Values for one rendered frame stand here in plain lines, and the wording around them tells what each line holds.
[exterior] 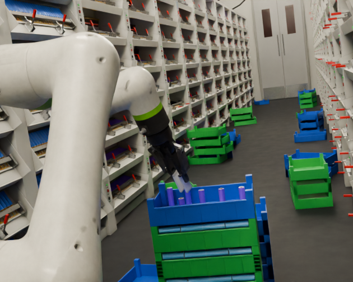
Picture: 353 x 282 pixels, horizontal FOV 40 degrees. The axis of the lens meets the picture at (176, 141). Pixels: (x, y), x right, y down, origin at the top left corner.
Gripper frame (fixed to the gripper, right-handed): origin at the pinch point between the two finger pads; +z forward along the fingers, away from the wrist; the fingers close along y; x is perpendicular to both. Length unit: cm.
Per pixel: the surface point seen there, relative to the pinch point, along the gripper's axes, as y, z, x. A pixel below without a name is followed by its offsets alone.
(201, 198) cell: 8.5, 3.2, -3.8
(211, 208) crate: 16.0, 1.2, -9.6
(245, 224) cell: 23.2, 8.2, -7.4
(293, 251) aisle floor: 1, 73, 40
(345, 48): 17, 14, 111
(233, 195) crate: 10.8, 11.4, 7.3
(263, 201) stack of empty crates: 4.6, 33.4, 28.7
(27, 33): -82, -48, 35
